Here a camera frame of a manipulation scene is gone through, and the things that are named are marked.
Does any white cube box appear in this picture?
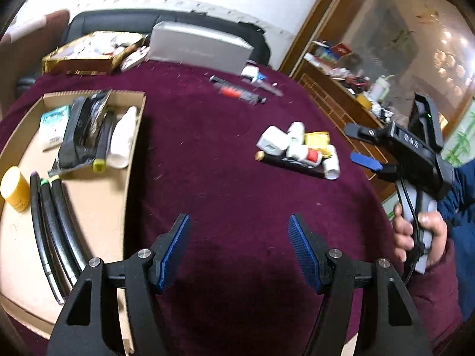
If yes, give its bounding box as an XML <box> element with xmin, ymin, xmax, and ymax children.
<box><xmin>258</xmin><ymin>126</ymin><xmax>292</xmax><ymax>156</ymax></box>

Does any white flat box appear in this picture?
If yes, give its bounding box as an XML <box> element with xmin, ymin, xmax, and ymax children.
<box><xmin>121</xmin><ymin>50</ymin><xmax>147</xmax><ymax>72</ymax></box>

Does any gold box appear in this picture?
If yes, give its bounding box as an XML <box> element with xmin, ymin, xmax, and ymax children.
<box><xmin>41</xmin><ymin>31</ymin><xmax>148</xmax><ymax>77</ymax></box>

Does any black marker olive cap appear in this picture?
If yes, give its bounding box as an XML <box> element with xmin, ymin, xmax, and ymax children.
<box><xmin>93</xmin><ymin>107</ymin><xmax>116</xmax><ymax>174</ymax></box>

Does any black marker purple cap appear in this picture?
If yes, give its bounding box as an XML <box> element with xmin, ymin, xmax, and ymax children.
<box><xmin>30</xmin><ymin>171</ymin><xmax>67</xmax><ymax>306</ymax></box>

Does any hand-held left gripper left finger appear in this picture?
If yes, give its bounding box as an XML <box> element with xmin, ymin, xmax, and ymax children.
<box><xmin>46</xmin><ymin>213</ymin><xmax>191</xmax><ymax>356</ymax></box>

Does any black pouch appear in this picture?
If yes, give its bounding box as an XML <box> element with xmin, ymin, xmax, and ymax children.
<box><xmin>54</xmin><ymin>90</ymin><xmax>113</xmax><ymax>174</ymax></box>

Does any person's blue jacket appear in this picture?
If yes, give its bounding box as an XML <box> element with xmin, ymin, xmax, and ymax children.
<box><xmin>438</xmin><ymin>163</ymin><xmax>475</xmax><ymax>321</ymax></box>

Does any black marker green cap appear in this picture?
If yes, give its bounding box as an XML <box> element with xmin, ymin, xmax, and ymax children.
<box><xmin>39</xmin><ymin>179</ymin><xmax>77</xmax><ymax>297</ymax></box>

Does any large white bottle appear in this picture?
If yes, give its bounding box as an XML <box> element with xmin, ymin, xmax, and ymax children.
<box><xmin>107</xmin><ymin>106</ymin><xmax>139</xmax><ymax>169</ymax></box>

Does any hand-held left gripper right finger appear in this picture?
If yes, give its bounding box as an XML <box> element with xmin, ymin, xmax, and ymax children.
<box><xmin>287</xmin><ymin>214</ymin><xmax>433</xmax><ymax>356</ymax></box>

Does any black cable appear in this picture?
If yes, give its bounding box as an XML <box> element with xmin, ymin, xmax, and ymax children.
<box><xmin>400</xmin><ymin>178</ymin><xmax>427</xmax><ymax>286</ymax></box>

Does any cardboard box tray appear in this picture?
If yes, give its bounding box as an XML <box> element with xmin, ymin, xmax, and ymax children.
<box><xmin>0</xmin><ymin>89</ymin><xmax>147</xmax><ymax>355</ymax></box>

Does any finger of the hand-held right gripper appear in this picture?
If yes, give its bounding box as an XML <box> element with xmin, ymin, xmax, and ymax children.
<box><xmin>343</xmin><ymin>123</ymin><xmax>390</xmax><ymax>143</ymax></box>
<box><xmin>350</xmin><ymin>151</ymin><xmax>398</xmax><ymax>179</ymax></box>

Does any black marker tan cap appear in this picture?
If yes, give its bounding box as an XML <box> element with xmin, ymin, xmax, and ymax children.
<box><xmin>255</xmin><ymin>151</ymin><xmax>327</xmax><ymax>179</ymax></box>

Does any teal tissue pack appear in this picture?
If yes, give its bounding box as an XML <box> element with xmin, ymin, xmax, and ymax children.
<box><xmin>39</xmin><ymin>104</ymin><xmax>72</xmax><ymax>151</ymax></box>

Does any white bottle red label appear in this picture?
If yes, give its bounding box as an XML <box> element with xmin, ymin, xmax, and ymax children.
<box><xmin>286</xmin><ymin>144</ymin><xmax>323</xmax><ymax>166</ymax></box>

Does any clear pen blue ink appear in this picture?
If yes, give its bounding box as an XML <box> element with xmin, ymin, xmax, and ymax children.
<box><xmin>241</xmin><ymin>78</ymin><xmax>284</xmax><ymax>97</ymax></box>

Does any grey shoe box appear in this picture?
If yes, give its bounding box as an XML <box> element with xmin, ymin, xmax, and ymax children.
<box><xmin>148</xmin><ymin>21</ymin><xmax>255</xmax><ymax>75</ymax></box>

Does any bamboo print panel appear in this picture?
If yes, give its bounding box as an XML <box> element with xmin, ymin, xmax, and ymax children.
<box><xmin>441</xmin><ymin>119</ymin><xmax>475</xmax><ymax>167</ymax></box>

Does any black leather sofa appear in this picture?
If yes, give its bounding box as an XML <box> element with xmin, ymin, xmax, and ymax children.
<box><xmin>61</xmin><ymin>7</ymin><xmax>271</xmax><ymax>69</ymax></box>

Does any brown chair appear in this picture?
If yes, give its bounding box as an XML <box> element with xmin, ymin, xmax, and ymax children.
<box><xmin>0</xmin><ymin>9</ymin><xmax>71</xmax><ymax>86</ymax></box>

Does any person's right hand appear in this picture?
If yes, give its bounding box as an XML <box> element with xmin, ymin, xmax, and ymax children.
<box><xmin>392</xmin><ymin>204</ymin><xmax>448</xmax><ymax>268</ymax></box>

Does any wooden cabinet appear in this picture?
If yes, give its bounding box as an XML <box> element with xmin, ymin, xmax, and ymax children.
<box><xmin>278</xmin><ymin>0</ymin><xmax>475</xmax><ymax>208</ymax></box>

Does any small white bottle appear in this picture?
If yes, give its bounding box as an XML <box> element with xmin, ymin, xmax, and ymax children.
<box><xmin>287</xmin><ymin>122</ymin><xmax>305</xmax><ymax>145</ymax></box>
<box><xmin>322</xmin><ymin>144</ymin><xmax>341</xmax><ymax>180</ymax></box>

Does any person's right forearm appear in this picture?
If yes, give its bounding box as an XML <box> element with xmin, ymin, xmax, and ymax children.
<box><xmin>403</xmin><ymin>237</ymin><xmax>464</xmax><ymax>349</ymax></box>

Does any yellow packet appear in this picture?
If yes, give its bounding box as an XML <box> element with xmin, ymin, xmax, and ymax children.
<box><xmin>304</xmin><ymin>131</ymin><xmax>333</xmax><ymax>158</ymax></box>

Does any yellow jar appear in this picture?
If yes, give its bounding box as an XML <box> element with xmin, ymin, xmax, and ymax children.
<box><xmin>0</xmin><ymin>166</ymin><xmax>31</xmax><ymax>213</ymax></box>

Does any black capped pen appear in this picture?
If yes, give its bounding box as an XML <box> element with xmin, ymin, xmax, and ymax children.
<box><xmin>210</xmin><ymin>75</ymin><xmax>242</xmax><ymax>88</ymax></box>

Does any clear pen red ink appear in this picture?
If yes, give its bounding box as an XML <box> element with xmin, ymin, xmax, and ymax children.
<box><xmin>219</xmin><ymin>85</ymin><xmax>267</xmax><ymax>105</ymax></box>

